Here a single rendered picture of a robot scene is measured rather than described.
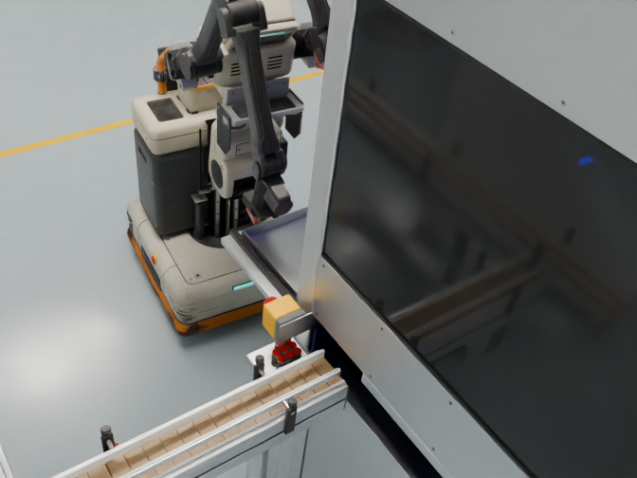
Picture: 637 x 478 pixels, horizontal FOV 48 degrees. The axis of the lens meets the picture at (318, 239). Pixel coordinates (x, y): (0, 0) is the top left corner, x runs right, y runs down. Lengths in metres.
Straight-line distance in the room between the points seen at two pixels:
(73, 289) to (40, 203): 0.61
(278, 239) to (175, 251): 0.91
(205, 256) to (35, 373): 0.77
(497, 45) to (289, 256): 1.14
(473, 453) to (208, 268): 1.66
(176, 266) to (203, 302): 0.19
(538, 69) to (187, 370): 2.14
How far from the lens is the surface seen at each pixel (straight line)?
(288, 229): 2.10
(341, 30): 1.28
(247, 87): 1.81
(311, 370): 1.69
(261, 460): 1.78
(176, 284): 2.78
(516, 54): 1.00
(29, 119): 4.24
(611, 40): 0.91
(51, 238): 3.44
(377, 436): 1.67
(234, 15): 1.76
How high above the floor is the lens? 2.26
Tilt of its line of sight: 42 degrees down
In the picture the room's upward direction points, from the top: 8 degrees clockwise
